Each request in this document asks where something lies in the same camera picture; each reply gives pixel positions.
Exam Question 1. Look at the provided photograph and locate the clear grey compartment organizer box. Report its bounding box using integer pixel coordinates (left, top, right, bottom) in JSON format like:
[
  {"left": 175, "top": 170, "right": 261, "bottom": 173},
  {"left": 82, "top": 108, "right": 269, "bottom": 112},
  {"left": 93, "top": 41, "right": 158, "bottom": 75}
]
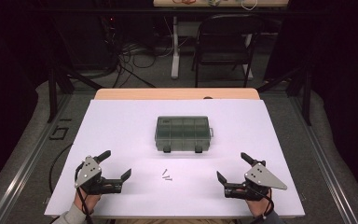
[{"left": 154, "top": 115, "right": 214, "bottom": 154}]

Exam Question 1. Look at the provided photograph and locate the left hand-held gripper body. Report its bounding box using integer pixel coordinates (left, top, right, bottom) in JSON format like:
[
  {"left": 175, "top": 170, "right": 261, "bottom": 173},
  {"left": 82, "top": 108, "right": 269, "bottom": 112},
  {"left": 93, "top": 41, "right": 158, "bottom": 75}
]
[{"left": 74, "top": 155, "right": 124, "bottom": 196}]

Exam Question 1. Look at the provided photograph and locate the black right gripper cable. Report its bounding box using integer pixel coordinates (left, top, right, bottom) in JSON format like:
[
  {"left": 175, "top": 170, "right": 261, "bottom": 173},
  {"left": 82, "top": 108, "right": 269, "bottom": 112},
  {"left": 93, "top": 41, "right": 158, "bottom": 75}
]
[{"left": 251, "top": 183, "right": 276, "bottom": 224}]

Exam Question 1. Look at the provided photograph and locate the black cable on floor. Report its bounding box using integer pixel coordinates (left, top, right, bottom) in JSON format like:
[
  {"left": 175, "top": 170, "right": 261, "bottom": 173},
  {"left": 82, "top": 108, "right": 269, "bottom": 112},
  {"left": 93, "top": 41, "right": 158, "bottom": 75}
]
[{"left": 48, "top": 143, "right": 75, "bottom": 196}]

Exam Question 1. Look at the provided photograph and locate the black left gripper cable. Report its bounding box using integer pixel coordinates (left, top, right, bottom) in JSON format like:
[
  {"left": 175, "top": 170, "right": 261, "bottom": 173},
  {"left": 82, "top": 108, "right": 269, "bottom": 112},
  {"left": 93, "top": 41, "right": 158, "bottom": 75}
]
[{"left": 75, "top": 162, "right": 95, "bottom": 224}]

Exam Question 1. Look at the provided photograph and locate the bundle of floor cables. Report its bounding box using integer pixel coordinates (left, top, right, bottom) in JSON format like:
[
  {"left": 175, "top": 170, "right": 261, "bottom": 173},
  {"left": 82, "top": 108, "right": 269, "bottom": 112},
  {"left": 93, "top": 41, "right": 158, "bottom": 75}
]
[{"left": 110, "top": 38, "right": 176, "bottom": 89}]

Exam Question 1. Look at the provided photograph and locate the wooden table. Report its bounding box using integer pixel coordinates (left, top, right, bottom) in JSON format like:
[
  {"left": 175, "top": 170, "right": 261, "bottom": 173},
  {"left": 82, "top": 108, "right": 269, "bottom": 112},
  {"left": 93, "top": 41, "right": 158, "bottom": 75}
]
[{"left": 93, "top": 87, "right": 261, "bottom": 101}]

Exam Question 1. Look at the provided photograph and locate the dark equipment cabinet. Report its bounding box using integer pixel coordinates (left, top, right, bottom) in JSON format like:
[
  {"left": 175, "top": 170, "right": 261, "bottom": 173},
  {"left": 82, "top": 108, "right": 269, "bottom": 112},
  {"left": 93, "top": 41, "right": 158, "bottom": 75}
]
[{"left": 51, "top": 12, "right": 120, "bottom": 72}]

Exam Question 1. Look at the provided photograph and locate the aluminium floor rail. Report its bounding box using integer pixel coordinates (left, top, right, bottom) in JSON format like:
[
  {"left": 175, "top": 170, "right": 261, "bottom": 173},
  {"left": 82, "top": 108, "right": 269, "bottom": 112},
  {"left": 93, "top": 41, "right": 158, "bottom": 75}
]
[
  {"left": 288, "top": 95, "right": 358, "bottom": 224},
  {"left": 0, "top": 92, "right": 73, "bottom": 224}
]

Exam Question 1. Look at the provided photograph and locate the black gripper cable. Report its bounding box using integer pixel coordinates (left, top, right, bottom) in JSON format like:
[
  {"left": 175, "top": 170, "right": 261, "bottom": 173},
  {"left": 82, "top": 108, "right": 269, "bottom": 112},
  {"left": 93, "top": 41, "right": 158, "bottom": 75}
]
[
  {"left": 75, "top": 162, "right": 95, "bottom": 224},
  {"left": 251, "top": 183, "right": 276, "bottom": 224}
]

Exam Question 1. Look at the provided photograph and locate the person's left hand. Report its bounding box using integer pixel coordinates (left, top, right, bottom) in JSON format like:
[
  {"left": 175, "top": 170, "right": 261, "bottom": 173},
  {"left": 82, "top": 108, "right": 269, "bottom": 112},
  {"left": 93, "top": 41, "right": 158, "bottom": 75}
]
[{"left": 73, "top": 189, "right": 102, "bottom": 216}]

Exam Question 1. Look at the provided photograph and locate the person's right hand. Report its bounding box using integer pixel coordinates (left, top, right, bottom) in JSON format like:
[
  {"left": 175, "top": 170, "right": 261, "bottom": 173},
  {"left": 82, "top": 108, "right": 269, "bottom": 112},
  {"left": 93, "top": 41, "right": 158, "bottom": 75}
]
[{"left": 245, "top": 189, "right": 274, "bottom": 218}]

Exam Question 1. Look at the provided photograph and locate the white cable on desk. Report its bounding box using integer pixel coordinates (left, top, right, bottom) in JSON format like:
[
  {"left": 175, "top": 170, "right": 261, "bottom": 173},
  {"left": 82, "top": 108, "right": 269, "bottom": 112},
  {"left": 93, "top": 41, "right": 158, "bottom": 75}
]
[{"left": 240, "top": 0, "right": 258, "bottom": 11}]

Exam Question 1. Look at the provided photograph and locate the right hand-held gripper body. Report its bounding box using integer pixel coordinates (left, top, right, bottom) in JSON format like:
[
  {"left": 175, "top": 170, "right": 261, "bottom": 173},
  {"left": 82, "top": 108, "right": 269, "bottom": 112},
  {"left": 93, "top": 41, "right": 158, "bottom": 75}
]
[{"left": 224, "top": 160, "right": 288, "bottom": 202}]

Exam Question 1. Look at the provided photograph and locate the black metal stand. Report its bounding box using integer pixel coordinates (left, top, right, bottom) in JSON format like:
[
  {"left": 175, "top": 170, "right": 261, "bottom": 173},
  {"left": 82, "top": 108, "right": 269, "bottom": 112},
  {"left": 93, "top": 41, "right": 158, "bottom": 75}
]
[
  {"left": 46, "top": 65, "right": 104, "bottom": 124},
  {"left": 255, "top": 65, "right": 313, "bottom": 127}
]

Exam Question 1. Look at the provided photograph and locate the wooden desk with white legs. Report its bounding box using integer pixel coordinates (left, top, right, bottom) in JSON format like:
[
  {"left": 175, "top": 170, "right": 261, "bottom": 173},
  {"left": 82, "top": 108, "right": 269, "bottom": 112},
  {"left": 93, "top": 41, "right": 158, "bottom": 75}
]
[{"left": 153, "top": 0, "right": 290, "bottom": 80}]

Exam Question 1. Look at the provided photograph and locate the black folding chair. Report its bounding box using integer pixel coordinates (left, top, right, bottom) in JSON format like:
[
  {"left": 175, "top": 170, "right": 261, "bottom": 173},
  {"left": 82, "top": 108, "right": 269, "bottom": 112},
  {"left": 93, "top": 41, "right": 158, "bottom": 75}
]
[{"left": 191, "top": 13, "right": 268, "bottom": 89}]

